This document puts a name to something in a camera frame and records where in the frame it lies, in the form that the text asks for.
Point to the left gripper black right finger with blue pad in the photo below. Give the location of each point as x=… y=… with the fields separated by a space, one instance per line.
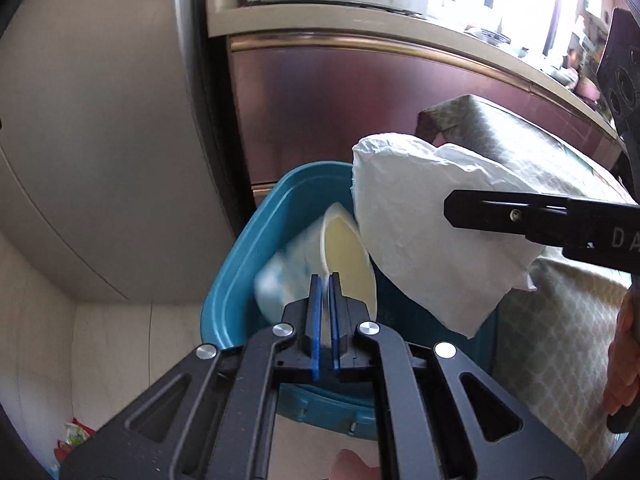
x=346 y=314

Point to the person's left hand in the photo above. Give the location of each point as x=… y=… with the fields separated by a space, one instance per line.
x=349 y=466

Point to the white refrigerator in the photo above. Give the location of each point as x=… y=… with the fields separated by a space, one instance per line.
x=109 y=176

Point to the table with patterned tablecloth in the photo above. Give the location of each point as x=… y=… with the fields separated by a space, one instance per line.
x=552 y=346

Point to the white paper cup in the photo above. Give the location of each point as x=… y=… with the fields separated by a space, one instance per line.
x=332 y=244

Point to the teal plastic trash bin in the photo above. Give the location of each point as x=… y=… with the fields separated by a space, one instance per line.
x=230 y=313

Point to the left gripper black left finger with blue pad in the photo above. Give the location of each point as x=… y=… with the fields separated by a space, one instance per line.
x=301 y=358

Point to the brown kitchen cabinet with countertop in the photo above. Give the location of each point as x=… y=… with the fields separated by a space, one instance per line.
x=309 y=80

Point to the red and green packaging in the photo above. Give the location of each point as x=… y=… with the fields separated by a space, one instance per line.
x=76 y=433

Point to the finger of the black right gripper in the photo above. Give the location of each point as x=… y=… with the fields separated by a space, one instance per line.
x=535 y=216

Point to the person's right hand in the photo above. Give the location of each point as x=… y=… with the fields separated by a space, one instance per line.
x=622 y=383

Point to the white paper napkin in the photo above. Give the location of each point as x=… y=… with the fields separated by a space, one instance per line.
x=399 y=184

